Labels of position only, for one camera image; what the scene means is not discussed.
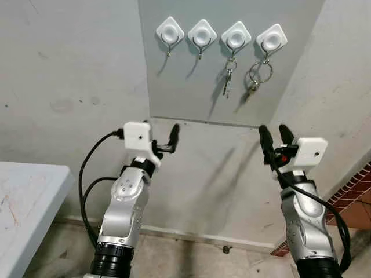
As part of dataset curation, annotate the long black left arm cable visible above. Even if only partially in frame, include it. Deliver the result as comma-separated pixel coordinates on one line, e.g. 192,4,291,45
78,130,126,247

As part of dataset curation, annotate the short black left arm cable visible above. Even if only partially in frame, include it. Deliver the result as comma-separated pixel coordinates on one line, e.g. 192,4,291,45
81,176,120,204

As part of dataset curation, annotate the large key ring with key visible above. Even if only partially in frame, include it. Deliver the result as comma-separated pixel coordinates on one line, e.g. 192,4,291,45
246,57,274,94

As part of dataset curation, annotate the white stained table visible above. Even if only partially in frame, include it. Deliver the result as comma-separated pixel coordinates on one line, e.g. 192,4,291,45
0,161,75,278

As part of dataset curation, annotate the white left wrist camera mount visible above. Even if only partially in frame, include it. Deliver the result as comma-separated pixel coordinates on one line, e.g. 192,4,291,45
123,121,162,169

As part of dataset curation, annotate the white wall hook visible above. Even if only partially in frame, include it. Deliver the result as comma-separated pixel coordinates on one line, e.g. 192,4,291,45
221,21,253,59
256,23,289,64
187,19,219,60
156,16,186,58

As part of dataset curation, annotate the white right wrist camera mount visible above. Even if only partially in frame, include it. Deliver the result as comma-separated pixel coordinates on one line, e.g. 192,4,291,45
281,137,329,175

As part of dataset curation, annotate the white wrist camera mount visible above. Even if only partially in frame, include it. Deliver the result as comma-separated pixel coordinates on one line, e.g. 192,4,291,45
123,121,162,169
281,137,329,175

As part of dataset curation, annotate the small silver key pair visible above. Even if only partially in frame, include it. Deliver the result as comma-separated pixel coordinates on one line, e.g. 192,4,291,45
222,56,239,98

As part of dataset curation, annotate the grey wall board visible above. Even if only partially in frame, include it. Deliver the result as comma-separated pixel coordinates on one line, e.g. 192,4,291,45
138,0,326,127

